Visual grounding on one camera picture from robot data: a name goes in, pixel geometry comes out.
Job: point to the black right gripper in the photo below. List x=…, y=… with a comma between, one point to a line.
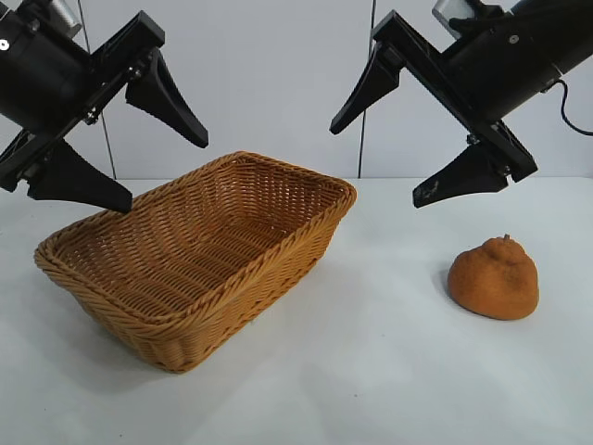
x=509, y=60

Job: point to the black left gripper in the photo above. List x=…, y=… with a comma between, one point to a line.
x=41, y=79

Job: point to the woven wicker rectangular basket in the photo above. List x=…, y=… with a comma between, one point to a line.
x=194, y=259

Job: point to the bumpy orange fruit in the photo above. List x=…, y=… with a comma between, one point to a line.
x=491, y=283

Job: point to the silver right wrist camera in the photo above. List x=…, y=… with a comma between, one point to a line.
x=451, y=11

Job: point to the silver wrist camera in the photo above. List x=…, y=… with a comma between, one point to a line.
x=451, y=11
x=65, y=16

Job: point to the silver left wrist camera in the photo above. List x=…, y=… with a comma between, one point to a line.
x=65, y=16

